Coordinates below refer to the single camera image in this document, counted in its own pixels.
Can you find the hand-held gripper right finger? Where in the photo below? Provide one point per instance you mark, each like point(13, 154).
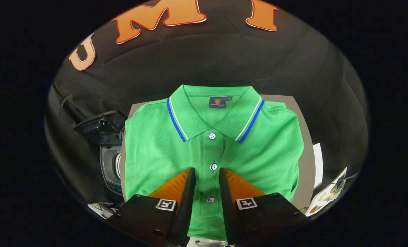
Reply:
point(226, 206)

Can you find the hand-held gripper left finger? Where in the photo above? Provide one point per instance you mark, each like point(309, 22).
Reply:
point(185, 206)

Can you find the green polo shirt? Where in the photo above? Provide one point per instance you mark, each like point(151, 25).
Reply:
point(156, 154)

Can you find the dark washing machine lid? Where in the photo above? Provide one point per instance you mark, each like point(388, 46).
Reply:
point(101, 125)

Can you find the grey striped object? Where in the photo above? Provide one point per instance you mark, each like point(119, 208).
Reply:
point(102, 210)

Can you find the white paper sheet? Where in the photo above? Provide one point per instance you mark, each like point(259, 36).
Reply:
point(318, 164)

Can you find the white printed card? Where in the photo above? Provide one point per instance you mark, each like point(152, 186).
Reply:
point(327, 197)

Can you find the black backdrop cloth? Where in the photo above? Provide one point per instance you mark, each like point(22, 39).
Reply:
point(224, 58)

